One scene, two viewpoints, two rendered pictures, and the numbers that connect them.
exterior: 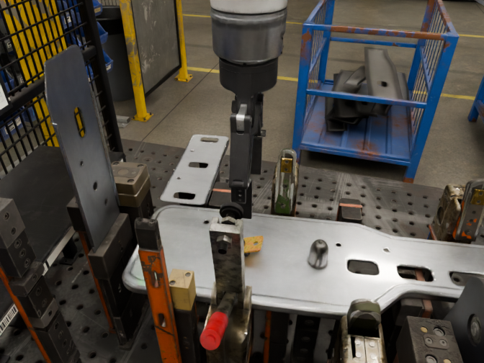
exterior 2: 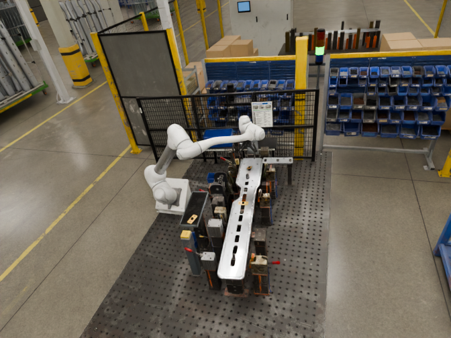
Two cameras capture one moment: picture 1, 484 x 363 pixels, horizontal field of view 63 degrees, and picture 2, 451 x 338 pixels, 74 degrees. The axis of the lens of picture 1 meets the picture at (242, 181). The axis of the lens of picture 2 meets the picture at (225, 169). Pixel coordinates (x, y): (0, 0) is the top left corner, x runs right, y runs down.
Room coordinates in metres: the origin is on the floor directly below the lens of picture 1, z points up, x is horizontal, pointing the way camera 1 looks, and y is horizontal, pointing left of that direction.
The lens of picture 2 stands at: (0.52, -2.31, 2.73)
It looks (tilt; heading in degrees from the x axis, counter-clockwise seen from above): 36 degrees down; 96
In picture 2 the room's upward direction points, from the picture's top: 9 degrees counter-clockwise
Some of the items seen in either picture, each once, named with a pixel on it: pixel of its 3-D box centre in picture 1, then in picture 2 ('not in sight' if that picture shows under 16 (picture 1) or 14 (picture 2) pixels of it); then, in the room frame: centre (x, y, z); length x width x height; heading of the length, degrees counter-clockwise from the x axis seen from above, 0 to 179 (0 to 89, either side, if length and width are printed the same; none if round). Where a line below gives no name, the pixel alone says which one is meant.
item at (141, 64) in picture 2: not in sight; (151, 100); (-0.92, 1.98, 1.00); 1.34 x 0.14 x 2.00; 164
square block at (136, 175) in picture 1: (137, 235); (265, 162); (0.66, 0.24, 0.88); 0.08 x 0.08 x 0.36; 81
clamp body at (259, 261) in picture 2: not in sight; (260, 275); (0.51, -1.08, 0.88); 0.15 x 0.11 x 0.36; 171
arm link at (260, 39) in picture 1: (248, 32); not in sight; (0.50, -0.01, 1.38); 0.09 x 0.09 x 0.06
